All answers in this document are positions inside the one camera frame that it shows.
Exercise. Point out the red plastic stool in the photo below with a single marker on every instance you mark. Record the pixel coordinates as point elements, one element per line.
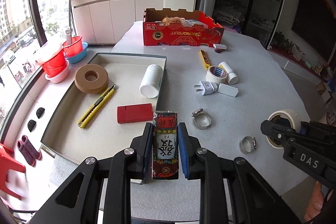
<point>11,166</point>

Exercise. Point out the small dark red cylinder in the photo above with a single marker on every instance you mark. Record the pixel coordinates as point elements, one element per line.
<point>218,50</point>

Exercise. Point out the red printed cardboard box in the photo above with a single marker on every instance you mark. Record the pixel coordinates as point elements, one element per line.
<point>183,35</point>

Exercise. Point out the white counter cabinet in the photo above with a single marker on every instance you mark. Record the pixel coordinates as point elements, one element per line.
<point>105,16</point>

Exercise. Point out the small white box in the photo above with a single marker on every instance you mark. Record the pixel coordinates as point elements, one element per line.
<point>227,90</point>

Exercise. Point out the pile of folded cloth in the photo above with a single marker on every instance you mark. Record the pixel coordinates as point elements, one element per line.
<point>228,20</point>

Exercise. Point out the black-framed window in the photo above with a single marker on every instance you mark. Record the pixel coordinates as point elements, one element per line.
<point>15,29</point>

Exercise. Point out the tape roll blue red core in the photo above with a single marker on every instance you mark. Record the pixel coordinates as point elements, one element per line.
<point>210,77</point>

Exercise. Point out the white power adapter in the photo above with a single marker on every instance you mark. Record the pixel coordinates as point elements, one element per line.
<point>208,87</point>

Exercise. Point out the red basin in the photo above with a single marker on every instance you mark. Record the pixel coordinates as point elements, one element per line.
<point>73,47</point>

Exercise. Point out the tape roll yellow black core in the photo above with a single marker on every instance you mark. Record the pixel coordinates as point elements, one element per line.
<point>284,113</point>

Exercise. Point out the yellow utility knife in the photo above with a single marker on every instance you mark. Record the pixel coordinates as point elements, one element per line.
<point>94,108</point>

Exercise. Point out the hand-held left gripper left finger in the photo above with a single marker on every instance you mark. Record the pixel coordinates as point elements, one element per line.
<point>148,150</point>

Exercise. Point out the red bucket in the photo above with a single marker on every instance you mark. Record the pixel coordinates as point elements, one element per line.
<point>53,64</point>

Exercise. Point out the yellow blade case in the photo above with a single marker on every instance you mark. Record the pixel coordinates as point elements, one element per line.
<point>204,58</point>

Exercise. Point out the grey-green shallow tray box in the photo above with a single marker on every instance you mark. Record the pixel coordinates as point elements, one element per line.
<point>123,82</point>

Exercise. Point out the mop pole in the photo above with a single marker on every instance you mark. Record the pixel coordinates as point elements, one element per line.
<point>70,3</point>

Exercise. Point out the small white bottle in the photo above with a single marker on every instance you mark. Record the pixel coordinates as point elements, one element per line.
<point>231,74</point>

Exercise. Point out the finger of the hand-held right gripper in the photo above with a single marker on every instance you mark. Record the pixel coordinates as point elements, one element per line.
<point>303,129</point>
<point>275,133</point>

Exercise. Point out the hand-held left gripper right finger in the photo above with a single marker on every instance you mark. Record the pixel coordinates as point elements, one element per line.
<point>183,150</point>

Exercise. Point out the crumpled orange plastic bag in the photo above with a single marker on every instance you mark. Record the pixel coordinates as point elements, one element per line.
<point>172,20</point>

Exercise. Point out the person's right hand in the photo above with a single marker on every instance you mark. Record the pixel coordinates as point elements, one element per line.
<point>316,203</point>

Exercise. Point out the clear plastic packet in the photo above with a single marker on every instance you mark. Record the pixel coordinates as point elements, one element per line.
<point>197,23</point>

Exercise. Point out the green potted plant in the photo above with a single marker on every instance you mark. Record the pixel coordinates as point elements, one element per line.
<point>282,41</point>

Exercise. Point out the black television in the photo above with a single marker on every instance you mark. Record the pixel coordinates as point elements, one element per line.
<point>317,27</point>

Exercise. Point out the large white bottle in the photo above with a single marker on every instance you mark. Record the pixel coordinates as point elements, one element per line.
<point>151,79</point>

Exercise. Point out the blue basin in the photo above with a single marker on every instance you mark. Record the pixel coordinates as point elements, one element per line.
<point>78,57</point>

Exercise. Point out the white flat block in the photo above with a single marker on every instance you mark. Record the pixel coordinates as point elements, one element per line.
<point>220,46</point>

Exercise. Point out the pink basin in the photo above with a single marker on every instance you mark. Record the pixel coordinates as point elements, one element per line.
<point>59,77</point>

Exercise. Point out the red playing card box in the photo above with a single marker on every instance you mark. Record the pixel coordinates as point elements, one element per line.
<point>166,134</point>

